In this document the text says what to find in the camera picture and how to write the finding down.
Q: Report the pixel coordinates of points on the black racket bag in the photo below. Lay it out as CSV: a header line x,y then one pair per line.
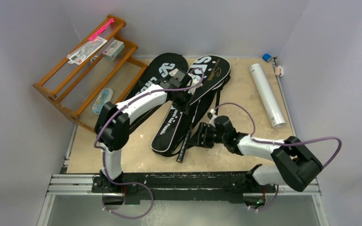
x,y
159,67
216,71

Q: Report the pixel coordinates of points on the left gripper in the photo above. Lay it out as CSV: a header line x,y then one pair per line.
x,y
184,108

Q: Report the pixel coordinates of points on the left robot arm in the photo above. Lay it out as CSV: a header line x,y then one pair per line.
x,y
113,126

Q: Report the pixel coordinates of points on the blue toothbrush blister pack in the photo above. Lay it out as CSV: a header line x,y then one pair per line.
x,y
104,96

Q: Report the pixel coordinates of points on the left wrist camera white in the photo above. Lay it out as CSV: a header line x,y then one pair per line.
x,y
195,83

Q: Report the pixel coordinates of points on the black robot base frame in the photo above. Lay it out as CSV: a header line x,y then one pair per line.
x,y
232,186

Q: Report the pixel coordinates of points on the white packaged card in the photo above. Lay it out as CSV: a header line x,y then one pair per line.
x,y
86,50

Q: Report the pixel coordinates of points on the blue small object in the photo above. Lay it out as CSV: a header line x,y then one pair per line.
x,y
267,57

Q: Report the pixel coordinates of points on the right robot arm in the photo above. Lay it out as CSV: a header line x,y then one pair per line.
x,y
294,164

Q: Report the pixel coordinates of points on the white frame badminton racket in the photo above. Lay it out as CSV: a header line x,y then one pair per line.
x,y
184,146

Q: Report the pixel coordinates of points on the white shuttlecock tube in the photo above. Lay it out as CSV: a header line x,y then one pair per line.
x,y
267,96

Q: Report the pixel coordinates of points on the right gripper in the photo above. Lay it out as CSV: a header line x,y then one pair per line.
x,y
202,135

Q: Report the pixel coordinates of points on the pink white small object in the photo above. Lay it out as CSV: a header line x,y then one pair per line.
x,y
279,71

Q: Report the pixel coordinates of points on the small teal white box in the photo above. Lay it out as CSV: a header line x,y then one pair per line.
x,y
113,50

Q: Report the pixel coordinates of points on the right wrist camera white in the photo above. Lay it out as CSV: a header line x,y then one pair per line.
x,y
212,115

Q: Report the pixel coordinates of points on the pink pen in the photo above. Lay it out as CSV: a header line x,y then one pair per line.
x,y
101,28

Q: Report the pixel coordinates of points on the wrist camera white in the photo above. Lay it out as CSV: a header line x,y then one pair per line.
x,y
195,83
212,115

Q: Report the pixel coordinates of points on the wooden tiered shelf rack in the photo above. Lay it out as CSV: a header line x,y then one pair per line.
x,y
73,89

